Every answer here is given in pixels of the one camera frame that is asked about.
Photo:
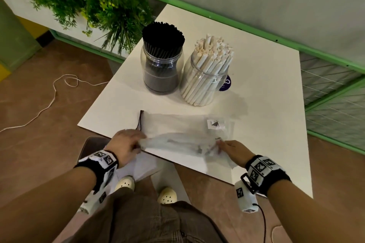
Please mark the person's right hand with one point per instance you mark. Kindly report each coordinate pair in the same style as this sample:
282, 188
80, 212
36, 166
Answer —
236, 151

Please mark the person's left hand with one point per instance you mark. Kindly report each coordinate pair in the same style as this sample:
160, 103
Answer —
122, 144

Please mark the person's right fingers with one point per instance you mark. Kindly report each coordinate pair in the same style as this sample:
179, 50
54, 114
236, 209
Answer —
224, 144

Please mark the person's left fingers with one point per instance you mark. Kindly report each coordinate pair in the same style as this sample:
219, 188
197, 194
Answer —
137, 141

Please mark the person's right forearm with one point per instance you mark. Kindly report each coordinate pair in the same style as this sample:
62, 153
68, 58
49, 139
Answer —
310, 211

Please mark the person's left forearm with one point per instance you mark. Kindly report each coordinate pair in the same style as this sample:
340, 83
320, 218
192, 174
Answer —
42, 205

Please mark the brown chair seat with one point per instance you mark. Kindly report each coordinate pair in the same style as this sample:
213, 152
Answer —
95, 144

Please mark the person's left white clog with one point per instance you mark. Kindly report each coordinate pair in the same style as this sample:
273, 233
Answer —
125, 183

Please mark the person's white clog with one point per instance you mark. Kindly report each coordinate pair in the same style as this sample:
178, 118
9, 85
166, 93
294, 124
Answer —
167, 195
125, 183

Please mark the flat clear plastic bag with sticker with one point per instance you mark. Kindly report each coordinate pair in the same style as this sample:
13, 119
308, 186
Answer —
176, 123

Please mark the round blue sticker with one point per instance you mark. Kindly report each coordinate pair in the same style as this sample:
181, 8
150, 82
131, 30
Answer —
226, 84

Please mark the person's right white clog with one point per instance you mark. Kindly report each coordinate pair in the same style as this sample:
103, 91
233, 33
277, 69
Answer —
167, 195

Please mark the clear jar holding white straws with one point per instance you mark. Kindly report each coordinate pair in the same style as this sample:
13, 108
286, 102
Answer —
201, 83

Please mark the clear jar holding black straws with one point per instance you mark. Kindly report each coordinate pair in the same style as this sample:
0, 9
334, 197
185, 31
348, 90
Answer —
161, 73

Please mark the person's brown plaid trousers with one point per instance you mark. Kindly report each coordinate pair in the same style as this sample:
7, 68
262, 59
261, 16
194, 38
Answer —
142, 220

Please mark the bundle of white paper straws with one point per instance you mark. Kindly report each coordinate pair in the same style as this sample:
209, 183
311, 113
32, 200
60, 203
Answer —
209, 57

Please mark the bundle of black straws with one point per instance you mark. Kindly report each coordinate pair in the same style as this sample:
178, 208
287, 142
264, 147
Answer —
163, 37

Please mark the green artificial plant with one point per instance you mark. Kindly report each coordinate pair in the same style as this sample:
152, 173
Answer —
94, 0

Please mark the green and yellow cabinet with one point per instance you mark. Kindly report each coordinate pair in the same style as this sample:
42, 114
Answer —
14, 43

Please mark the white planter box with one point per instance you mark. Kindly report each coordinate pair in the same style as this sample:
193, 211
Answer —
34, 12

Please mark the left wrist camera with marker band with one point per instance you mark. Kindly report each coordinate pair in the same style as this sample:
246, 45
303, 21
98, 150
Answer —
99, 167

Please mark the wrist camera with marker band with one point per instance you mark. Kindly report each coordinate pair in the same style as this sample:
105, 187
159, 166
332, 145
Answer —
99, 167
261, 173

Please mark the right wrist camera with marker band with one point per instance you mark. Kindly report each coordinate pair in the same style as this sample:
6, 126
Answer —
261, 173

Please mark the green metal rail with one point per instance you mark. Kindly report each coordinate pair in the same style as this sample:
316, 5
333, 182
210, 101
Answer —
256, 30

